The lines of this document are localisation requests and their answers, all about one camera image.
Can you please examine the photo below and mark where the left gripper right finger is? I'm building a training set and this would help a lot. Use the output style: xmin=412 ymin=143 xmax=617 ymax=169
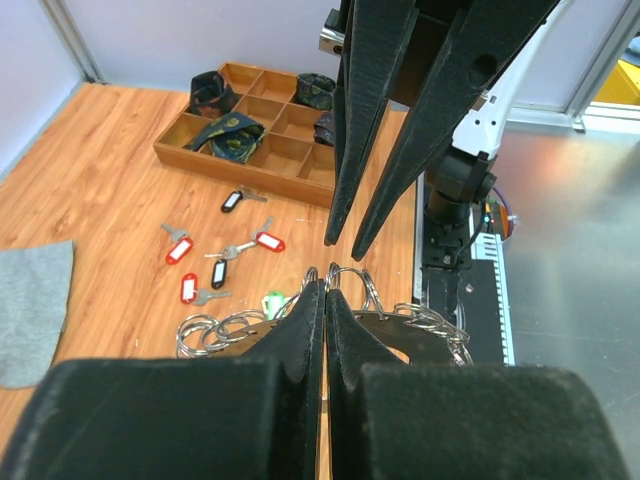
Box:
xmin=326 ymin=291 xmax=629 ymax=479

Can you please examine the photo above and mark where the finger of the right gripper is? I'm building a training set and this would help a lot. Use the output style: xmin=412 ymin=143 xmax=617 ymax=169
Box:
xmin=324 ymin=1 xmax=419 ymax=246
xmin=352 ymin=1 xmax=556 ymax=260

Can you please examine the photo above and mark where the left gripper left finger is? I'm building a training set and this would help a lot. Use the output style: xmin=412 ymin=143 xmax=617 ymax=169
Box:
xmin=1 ymin=281 xmax=325 ymax=479

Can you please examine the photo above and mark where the green key tag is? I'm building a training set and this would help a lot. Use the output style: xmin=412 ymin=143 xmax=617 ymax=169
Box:
xmin=261 ymin=292 xmax=290 ymax=320

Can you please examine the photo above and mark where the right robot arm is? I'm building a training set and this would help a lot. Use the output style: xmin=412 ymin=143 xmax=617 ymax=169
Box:
xmin=320 ymin=1 xmax=567 ymax=270

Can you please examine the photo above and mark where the rolled dark tie right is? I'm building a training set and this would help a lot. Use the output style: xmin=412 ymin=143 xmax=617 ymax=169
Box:
xmin=294 ymin=72 xmax=336 ymax=111

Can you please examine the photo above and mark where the rolled dark red tie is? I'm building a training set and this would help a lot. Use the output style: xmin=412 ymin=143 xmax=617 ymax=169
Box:
xmin=313 ymin=111 xmax=335 ymax=147

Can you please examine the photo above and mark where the yellow plastic bin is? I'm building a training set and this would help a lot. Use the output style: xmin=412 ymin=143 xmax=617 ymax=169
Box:
xmin=594 ymin=60 xmax=640 ymax=106

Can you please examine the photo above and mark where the red key tag middle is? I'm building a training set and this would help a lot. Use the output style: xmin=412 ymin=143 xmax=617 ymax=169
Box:
xmin=179 ymin=272 xmax=232 ymax=307

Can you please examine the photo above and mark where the red key tag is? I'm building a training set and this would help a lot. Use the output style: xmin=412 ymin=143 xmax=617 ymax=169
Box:
xmin=252 ymin=216 xmax=286 ymax=253
xmin=161 ymin=223 xmax=194 ymax=265
xmin=179 ymin=272 xmax=232 ymax=307

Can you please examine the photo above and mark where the dark brown key tag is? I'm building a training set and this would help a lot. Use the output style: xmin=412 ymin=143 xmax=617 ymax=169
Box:
xmin=205 ymin=241 xmax=256 ymax=290

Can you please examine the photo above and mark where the wooden compartment tray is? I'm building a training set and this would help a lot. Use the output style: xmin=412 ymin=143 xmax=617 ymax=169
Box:
xmin=154 ymin=62 xmax=335 ymax=208

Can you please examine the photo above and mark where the red key tag lower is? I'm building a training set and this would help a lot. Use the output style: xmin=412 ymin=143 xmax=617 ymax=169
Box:
xmin=252 ymin=216 xmax=286 ymax=253

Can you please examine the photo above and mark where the rolled blue patterned tie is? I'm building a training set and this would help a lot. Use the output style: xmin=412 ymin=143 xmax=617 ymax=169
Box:
xmin=184 ymin=112 xmax=267 ymax=164

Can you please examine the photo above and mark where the rolled black tie top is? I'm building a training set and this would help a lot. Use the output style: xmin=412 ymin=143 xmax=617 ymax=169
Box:
xmin=189 ymin=71 xmax=239 ymax=119

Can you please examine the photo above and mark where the red key tag upper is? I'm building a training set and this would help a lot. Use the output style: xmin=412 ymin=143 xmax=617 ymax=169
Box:
xmin=161 ymin=223 xmax=194 ymax=265

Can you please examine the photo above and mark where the black key tag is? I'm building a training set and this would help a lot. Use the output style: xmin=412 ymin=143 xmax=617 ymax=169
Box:
xmin=220 ymin=186 xmax=268 ymax=214

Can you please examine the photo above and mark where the grey cloth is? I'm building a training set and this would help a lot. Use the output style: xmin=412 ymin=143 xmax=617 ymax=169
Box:
xmin=1 ymin=240 xmax=75 ymax=389

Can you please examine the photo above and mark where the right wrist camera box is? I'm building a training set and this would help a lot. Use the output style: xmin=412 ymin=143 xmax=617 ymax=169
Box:
xmin=319 ymin=9 xmax=344 ymax=56

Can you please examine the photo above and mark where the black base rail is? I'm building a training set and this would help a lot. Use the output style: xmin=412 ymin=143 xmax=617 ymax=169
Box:
xmin=412 ymin=169 xmax=516 ymax=366

